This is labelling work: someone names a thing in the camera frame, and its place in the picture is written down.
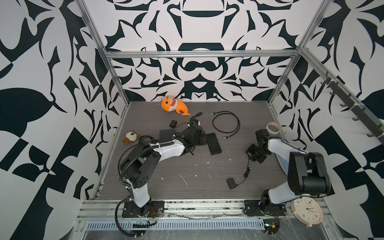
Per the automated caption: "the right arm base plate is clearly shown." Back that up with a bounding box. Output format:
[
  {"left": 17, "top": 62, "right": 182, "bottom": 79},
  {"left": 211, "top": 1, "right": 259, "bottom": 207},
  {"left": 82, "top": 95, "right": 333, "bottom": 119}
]
[{"left": 243, "top": 200, "right": 287, "bottom": 217}]

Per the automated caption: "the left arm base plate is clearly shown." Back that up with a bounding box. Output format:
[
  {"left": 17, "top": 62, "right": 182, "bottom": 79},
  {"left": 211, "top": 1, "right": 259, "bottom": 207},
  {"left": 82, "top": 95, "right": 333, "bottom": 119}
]
[{"left": 122, "top": 200, "right": 165, "bottom": 218}]

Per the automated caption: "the small brown plush toy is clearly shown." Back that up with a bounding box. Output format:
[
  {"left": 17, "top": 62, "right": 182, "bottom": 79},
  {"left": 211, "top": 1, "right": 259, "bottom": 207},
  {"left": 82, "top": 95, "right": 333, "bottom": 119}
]
[{"left": 123, "top": 132, "right": 140, "bottom": 144}]

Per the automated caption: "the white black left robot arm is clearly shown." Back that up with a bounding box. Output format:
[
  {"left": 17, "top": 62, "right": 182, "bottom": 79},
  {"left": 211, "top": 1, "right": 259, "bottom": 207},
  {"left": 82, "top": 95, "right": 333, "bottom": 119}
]
[{"left": 119, "top": 124, "right": 206, "bottom": 209}]

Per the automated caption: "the cream round wall clock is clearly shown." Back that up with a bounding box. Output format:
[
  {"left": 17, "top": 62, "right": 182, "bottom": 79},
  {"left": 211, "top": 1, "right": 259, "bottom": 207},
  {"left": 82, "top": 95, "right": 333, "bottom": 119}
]
[{"left": 291, "top": 197, "right": 324, "bottom": 228}]

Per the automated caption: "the grey wall hook rail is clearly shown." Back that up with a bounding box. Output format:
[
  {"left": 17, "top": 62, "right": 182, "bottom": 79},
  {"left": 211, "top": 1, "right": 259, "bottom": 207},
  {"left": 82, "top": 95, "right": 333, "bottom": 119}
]
[{"left": 321, "top": 72, "right": 384, "bottom": 145}]

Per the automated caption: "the aluminium frame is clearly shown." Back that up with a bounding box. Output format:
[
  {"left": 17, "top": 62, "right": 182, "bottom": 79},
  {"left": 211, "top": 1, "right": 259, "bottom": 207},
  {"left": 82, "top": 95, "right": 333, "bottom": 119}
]
[{"left": 79, "top": 1, "right": 384, "bottom": 213}]

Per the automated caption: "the blue glasses case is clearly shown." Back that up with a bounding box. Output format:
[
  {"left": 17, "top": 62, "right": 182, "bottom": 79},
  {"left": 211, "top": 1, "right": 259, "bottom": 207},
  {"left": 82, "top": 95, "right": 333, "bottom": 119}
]
[{"left": 276, "top": 155, "right": 289, "bottom": 175}]

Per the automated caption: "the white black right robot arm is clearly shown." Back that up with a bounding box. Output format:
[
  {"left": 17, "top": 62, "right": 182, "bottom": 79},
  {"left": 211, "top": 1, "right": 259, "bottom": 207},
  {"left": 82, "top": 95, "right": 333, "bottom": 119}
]
[{"left": 246, "top": 129, "right": 332, "bottom": 207}]

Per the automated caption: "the black braided ethernet cable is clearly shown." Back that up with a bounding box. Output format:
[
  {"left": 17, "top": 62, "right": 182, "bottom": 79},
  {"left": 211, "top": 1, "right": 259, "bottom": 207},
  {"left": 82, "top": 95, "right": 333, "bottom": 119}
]
[{"left": 210, "top": 110, "right": 242, "bottom": 140}]

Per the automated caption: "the orange plush fish toy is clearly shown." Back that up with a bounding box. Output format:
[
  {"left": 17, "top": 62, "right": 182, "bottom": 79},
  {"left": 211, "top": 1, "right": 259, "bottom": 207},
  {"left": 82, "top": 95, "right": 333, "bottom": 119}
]
[{"left": 161, "top": 96, "right": 190, "bottom": 116}]

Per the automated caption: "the white double-sided tape roll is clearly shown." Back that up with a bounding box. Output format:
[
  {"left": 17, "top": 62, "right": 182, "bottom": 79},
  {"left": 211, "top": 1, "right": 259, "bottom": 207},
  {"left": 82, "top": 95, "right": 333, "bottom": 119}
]
[{"left": 266, "top": 122, "right": 281, "bottom": 135}]

